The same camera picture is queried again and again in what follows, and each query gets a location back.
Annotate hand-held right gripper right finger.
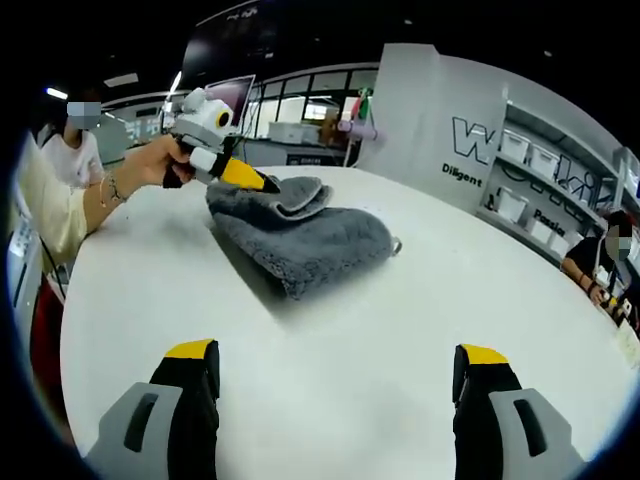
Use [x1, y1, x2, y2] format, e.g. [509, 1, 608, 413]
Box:
[451, 342, 586, 480]

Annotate person's red patterned garment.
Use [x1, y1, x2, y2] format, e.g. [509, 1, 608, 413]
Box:
[29, 279, 69, 416]

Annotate large white-framed monitor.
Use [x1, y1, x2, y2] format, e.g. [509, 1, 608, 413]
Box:
[204, 73, 257, 136]

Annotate grey service counter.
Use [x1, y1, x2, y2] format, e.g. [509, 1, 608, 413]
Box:
[244, 134, 351, 169]

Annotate white table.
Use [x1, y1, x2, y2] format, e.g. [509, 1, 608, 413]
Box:
[59, 164, 640, 480]

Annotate dark hanging display screen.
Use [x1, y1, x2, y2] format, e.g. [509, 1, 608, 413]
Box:
[182, 0, 279, 76]

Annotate beaded bracelet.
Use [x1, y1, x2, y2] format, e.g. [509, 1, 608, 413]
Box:
[98, 172, 127, 207]

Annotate white lidded storage box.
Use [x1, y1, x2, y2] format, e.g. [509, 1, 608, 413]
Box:
[267, 121, 321, 144]

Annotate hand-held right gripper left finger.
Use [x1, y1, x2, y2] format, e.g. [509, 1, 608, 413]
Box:
[84, 338, 222, 480]

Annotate grey towel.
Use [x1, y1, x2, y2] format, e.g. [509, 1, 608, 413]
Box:
[205, 174, 404, 302]

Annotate white floor stand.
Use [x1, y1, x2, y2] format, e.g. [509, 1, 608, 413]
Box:
[344, 89, 374, 169]

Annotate row of white storage bins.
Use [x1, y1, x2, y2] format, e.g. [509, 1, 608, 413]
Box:
[492, 127, 640, 256]

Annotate purple rolled mat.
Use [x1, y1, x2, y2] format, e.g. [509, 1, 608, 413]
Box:
[337, 118, 389, 143]

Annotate white chest-worn device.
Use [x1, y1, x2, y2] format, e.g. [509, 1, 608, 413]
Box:
[8, 214, 44, 311]

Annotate grey metal shelving rack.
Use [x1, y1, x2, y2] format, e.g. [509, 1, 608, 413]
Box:
[477, 87, 640, 266]

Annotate person's cream shirt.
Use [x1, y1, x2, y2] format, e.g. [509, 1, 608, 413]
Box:
[14, 144, 101, 261]

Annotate person's left hand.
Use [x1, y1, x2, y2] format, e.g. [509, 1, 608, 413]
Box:
[124, 133, 199, 190]

